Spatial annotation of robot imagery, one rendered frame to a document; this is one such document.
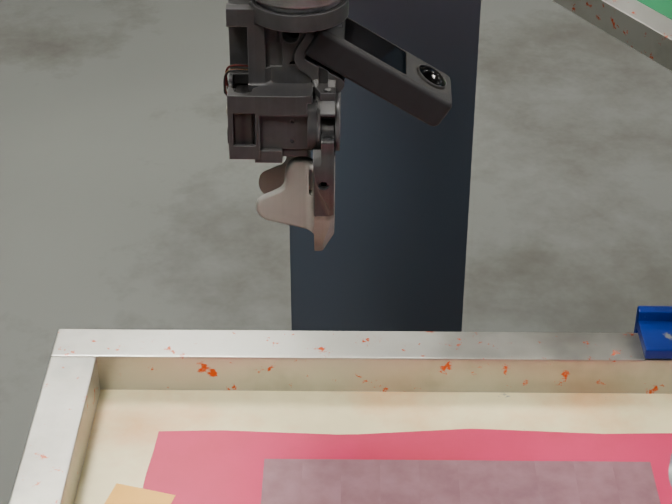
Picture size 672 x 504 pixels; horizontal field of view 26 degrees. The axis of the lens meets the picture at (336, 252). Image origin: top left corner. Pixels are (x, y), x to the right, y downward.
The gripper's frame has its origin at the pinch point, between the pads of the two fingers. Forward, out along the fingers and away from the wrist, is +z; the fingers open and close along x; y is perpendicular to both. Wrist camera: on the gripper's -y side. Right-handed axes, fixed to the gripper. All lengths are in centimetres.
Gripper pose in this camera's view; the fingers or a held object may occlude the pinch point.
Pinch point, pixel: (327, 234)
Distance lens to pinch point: 113.8
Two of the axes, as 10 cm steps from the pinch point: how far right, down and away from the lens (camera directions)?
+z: 0.0, 8.4, 5.5
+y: -10.0, -0.1, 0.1
